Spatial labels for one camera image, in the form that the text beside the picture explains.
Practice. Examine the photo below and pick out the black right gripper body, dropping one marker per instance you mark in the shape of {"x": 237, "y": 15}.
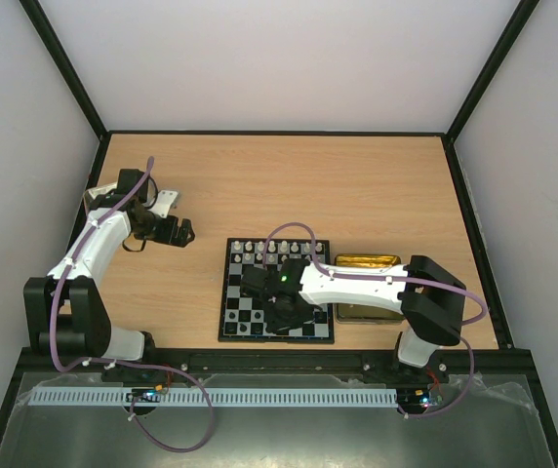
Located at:
{"x": 284, "y": 312}

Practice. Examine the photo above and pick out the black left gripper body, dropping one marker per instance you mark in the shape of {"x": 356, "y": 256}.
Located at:
{"x": 162, "y": 235}

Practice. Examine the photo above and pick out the black rook a1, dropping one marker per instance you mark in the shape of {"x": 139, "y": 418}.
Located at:
{"x": 230, "y": 328}

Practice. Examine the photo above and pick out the dark floral metal tin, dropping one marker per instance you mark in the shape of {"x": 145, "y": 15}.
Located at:
{"x": 357, "y": 314}

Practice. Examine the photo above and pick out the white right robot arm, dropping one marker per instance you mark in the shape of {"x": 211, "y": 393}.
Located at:
{"x": 429, "y": 298}

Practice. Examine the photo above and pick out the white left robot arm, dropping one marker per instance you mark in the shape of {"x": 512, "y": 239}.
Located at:
{"x": 65, "y": 313}

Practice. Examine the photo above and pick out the black and white chessboard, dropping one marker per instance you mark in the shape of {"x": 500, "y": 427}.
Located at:
{"x": 238, "y": 308}

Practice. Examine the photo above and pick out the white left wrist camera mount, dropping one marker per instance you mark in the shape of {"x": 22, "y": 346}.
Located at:
{"x": 165, "y": 201}

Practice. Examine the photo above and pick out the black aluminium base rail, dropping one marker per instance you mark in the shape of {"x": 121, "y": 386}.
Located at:
{"x": 369, "y": 366}

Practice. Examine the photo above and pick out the white slotted cable duct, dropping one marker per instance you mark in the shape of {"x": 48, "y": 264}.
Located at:
{"x": 217, "y": 397}

